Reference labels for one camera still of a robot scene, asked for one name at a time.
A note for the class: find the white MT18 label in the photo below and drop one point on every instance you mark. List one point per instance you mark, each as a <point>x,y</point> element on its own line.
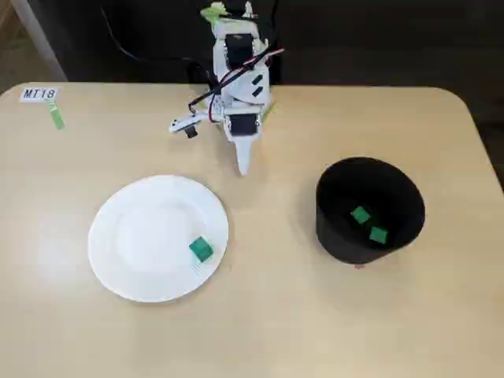
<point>38,94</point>

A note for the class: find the pink marker under pot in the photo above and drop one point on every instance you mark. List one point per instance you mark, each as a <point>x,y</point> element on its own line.
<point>361,267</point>

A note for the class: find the white furniture leg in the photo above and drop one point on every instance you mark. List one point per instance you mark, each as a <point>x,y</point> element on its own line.
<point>39,39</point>

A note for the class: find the light green tape on arm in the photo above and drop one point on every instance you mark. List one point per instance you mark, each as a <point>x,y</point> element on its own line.
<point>212,13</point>

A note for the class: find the small white wrist camera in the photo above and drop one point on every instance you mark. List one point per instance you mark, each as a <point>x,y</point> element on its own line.
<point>179,124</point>

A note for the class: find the white round dish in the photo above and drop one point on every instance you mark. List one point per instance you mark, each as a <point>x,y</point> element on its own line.
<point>149,244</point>

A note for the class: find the black pot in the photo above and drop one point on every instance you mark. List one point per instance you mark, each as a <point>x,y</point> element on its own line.
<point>338,236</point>

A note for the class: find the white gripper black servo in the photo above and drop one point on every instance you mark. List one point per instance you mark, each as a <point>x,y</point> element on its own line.
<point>242,127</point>

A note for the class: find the green cube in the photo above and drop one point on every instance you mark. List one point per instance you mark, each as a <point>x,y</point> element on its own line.
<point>360,215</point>
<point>201,250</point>
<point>378,235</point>

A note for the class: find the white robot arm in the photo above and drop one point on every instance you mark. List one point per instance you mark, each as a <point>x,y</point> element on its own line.
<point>244,84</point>

